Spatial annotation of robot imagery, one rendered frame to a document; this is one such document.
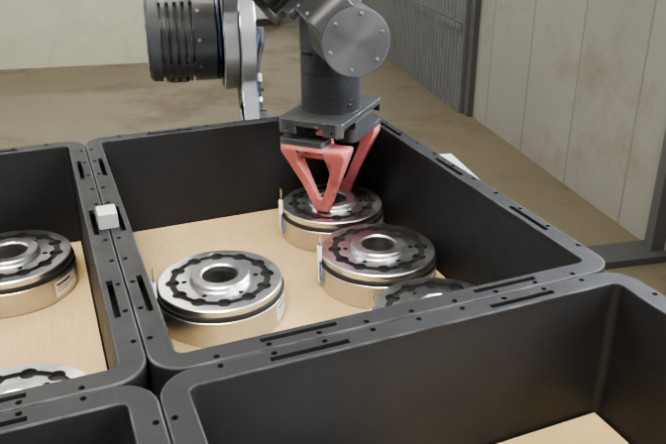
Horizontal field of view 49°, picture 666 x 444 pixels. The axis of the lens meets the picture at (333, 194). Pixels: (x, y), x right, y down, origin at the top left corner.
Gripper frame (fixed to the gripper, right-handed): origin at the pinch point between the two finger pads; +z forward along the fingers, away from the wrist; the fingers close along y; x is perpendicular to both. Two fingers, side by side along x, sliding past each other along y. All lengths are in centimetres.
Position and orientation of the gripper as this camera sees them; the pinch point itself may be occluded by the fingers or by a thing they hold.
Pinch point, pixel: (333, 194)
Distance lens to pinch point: 73.2
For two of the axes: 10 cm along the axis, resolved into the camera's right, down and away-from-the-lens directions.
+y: 4.1, -3.7, 8.4
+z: 0.2, 9.2, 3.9
